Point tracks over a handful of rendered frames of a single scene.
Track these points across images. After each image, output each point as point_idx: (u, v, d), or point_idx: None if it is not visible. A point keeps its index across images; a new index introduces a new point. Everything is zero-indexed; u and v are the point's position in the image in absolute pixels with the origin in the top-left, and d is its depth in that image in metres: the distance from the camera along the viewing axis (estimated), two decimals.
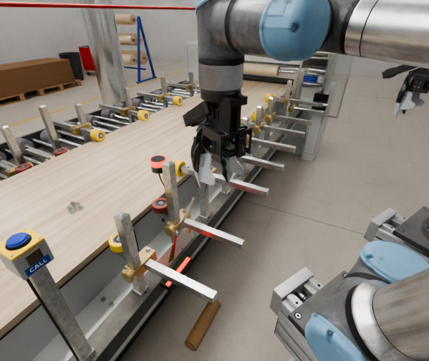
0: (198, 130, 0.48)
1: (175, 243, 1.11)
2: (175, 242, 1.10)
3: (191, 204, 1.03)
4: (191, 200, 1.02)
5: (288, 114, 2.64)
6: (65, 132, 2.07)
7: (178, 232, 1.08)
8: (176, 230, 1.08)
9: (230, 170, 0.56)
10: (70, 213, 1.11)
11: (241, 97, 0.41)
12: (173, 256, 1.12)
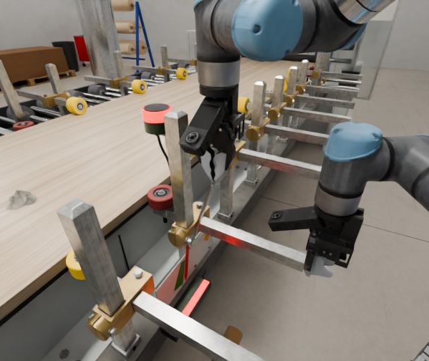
0: (230, 129, 0.48)
1: (188, 257, 0.67)
2: (187, 256, 0.67)
3: (210, 195, 0.57)
4: (210, 190, 0.56)
5: (314, 94, 2.20)
6: (40, 108, 1.63)
7: (191, 241, 0.64)
8: (188, 239, 0.64)
9: (211, 169, 0.57)
10: (11, 208, 0.67)
11: None
12: (187, 275, 0.70)
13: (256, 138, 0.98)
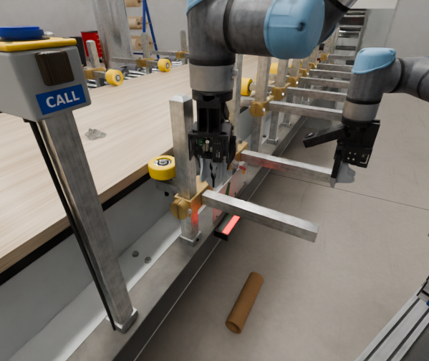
0: None
1: (240, 166, 0.85)
2: (238, 167, 0.85)
3: (234, 160, 0.65)
4: (232, 162, 0.63)
5: (321, 77, 2.35)
6: None
7: (236, 167, 0.79)
8: (233, 166, 0.79)
9: (219, 177, 0.55)
10: (89, 139, 0.82)
11: (210, 100, 0.40)
12: (245, 168, 0.91)
13: (280, 98, 1.14)
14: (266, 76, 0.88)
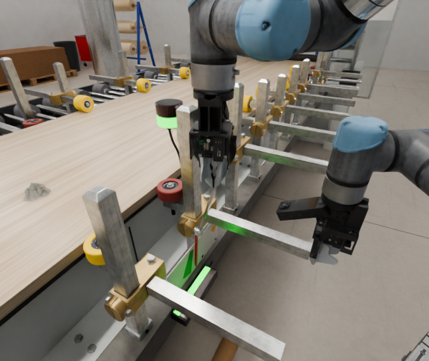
0: None
1: (197, 246, 0.71)
2: (196, 244, 0.70)
3: (216, 188, 0.59)
4: None
5: (314, 92, 2.23)
6: (46, 107, 1.66)
7: (200, 230, 0.67)
8: (196, 229, 0.67)
9: (219, 177, 0.54)
10: (27, 200, 0.70)
11: (212, 99, 0.40)
12: (197, 262, 0.74)
13: (261, 135, 1.01)
14: (237, 121, 0.76)
